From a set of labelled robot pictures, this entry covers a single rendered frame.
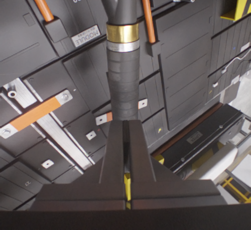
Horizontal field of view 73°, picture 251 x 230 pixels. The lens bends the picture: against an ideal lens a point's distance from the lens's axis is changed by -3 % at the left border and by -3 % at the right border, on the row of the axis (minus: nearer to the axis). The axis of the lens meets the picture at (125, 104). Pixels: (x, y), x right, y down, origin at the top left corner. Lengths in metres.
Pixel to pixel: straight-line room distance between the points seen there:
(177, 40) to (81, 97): 0.26
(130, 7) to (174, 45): 0.26
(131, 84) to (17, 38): 0.18
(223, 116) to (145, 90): 0.46
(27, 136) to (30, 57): 0.18
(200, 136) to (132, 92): 0.55
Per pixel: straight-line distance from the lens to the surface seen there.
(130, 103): 0.27
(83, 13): 0.33
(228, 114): 0.85
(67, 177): 0.56
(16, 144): 0.43
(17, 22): 0.30
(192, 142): 0.75
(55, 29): 0.30
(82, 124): 0.44
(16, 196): 0.54
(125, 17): 0.22
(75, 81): 0.36
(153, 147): 0.71
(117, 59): 0.23
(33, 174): 0.49
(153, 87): 0.48
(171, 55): 0.46
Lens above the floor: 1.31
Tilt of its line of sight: 43 degrees down
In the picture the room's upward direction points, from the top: 135 degrees clockwise
